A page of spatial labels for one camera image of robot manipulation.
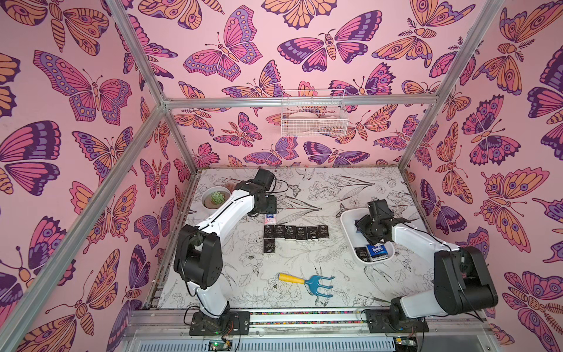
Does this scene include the blue tissue pack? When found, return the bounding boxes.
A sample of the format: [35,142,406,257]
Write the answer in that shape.
[367,244,389,262]

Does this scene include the pink white tissue pack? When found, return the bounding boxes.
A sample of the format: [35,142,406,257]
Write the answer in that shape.
[264,214,277,226]

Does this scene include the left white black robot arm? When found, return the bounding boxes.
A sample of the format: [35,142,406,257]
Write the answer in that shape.
[173,169,277,319]

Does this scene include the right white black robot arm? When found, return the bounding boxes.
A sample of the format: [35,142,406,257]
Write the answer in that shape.
[354,199,498,321]

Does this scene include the black tissue pack in box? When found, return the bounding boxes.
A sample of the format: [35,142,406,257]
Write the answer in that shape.
[355,246,371,263]

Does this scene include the white bowl with succulent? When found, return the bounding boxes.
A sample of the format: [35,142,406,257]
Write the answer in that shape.
[201,186,231,211]

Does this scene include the blue yellow toy rake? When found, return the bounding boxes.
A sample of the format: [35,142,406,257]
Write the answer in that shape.
[278,273,334,299]

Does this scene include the green circuit board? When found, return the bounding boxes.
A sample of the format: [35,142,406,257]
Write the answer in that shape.
[208,340,233,352]

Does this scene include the white wire wall basket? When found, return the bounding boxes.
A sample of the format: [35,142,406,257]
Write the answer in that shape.
[279,95,349,138]

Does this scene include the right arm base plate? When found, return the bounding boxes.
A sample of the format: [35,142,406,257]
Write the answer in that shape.
[362,309,430,334]

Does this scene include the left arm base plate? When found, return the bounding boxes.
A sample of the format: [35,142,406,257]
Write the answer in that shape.
[189,311,251,337]

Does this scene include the aluminium mounting rail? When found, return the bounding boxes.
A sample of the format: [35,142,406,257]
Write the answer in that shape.
[126,307,492,337]

